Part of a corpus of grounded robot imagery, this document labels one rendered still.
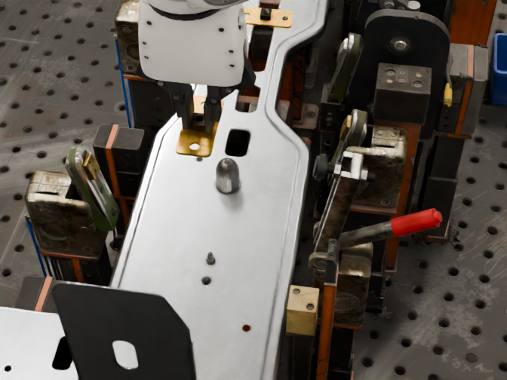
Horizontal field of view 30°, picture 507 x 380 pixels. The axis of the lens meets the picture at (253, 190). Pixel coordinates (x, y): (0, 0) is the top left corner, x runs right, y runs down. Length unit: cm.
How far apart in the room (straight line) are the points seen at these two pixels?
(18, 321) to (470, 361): 69
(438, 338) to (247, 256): 42
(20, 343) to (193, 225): 26
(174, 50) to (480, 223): 87
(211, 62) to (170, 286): 37
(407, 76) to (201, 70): 41
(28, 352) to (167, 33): 45
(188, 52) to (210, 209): 39
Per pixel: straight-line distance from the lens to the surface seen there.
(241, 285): 117
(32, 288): 123
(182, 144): 98
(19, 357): 116
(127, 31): 146
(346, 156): 102
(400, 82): 124
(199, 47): 89
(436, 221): 107
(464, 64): 134
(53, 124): 179
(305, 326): 110
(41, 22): 201
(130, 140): 135
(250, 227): 122
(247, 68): 92
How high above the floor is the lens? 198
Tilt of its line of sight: 51 degrees down
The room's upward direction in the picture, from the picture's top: 1 degrees counter-clockwise
